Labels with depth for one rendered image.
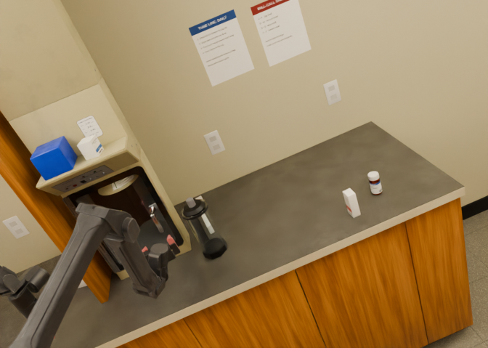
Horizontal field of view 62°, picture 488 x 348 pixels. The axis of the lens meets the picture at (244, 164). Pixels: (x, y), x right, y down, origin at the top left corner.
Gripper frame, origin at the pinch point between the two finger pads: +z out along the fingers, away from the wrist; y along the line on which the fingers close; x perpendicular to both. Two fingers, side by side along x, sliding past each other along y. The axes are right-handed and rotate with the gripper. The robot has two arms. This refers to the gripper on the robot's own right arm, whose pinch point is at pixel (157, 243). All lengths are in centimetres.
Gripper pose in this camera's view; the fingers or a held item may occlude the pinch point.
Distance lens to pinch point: 154.8
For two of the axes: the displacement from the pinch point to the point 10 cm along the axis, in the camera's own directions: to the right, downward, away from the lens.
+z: -2.1, -4.0, 8.9
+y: -9.0, 4.4, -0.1
